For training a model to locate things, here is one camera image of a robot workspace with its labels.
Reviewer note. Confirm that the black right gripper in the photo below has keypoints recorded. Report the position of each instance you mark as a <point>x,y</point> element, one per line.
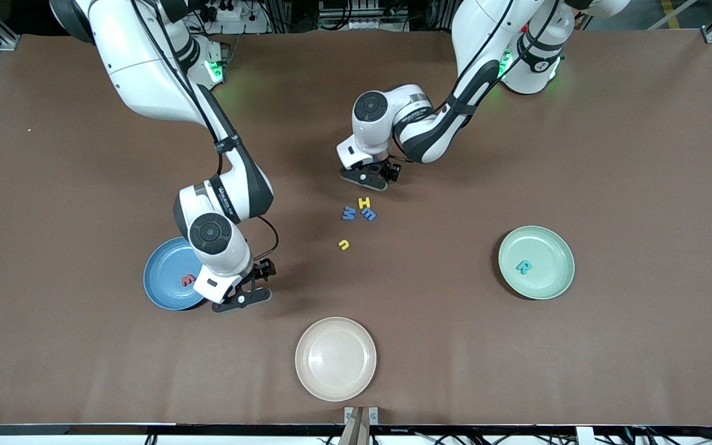
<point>262,271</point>

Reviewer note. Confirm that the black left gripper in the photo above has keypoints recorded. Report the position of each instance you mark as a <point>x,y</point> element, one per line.
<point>391,169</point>

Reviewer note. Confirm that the blue foam lowercase m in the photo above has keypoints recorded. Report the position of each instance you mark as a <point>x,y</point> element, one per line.
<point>369,215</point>

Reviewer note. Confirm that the pink foam letter w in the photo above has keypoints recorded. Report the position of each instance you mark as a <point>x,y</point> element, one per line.
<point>188,280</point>

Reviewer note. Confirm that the teal foam letter R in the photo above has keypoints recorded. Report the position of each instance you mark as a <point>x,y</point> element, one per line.
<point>523,267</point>

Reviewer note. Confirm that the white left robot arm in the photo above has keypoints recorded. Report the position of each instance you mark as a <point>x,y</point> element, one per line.
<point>479,37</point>

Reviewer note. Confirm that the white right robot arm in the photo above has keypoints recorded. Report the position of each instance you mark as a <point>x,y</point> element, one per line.
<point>146,68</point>

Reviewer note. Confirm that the yellow foam letter H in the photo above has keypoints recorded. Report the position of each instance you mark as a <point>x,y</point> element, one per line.
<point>364,203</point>

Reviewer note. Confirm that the blue foam capital M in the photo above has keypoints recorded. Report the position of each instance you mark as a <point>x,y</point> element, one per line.
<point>348,214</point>

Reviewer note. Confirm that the yellow foam letter u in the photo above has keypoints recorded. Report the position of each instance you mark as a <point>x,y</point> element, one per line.
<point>347,245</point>

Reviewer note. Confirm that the blue round plate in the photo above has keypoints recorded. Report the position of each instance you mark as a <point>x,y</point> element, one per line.
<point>161,278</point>

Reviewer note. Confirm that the beige round plate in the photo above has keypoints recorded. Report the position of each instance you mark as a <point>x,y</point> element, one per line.
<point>335,358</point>

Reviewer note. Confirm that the metal equipment rack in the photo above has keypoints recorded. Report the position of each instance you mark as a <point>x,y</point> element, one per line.
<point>362,12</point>

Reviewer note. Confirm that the pale green round plate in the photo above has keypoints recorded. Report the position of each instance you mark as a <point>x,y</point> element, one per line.
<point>538,266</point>

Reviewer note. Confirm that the brown wooden slat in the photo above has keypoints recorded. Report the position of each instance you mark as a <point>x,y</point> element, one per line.
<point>356,432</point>

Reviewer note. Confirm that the white power strip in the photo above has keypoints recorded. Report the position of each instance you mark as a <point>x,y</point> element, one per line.
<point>238,15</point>

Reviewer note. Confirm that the metal table edge bracket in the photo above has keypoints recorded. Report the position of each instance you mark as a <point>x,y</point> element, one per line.
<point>373,415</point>

